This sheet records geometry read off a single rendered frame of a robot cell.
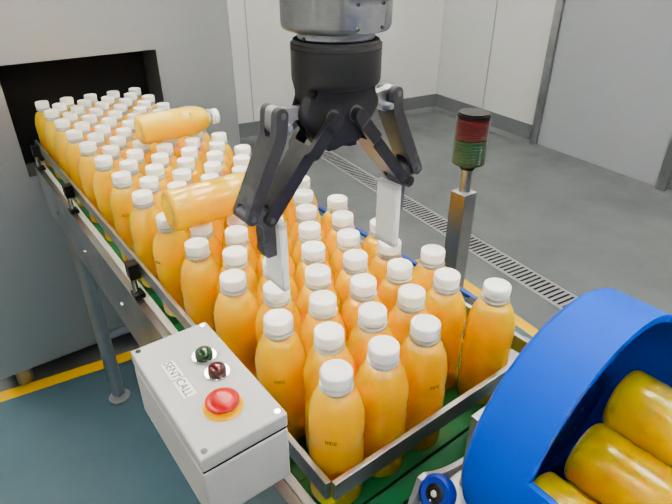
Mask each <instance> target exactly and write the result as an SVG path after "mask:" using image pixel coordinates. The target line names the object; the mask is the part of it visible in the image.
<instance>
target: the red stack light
mask: <svg viewBox="0 0 672 504"><path fill-rule="evenodd" d="M490 124H491V118H489V119H488V120H486V121H468V120H463V119H461V118H459V117H458V116H456V124H455V133H454V137H455V138H456V139H458V140H460V141H464V142H470V143H479V142H484V141H486V140H488V138H489V131H490Z"/></svg>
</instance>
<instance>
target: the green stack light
mask: <svg viewBox="0 0 672 504"><path fill-rule="evenodd" d="M487 145H488V140H486V141H484V142H479V143H470V142H464V141H460V140H458V139H456V138H455V137H454V141H453V150H452V159H451V161H452V163H453V164H454V165H456V166H459V167H464V168H478V167H481V166H483V165H484V164H485V158H486V151H487Z"/></svg>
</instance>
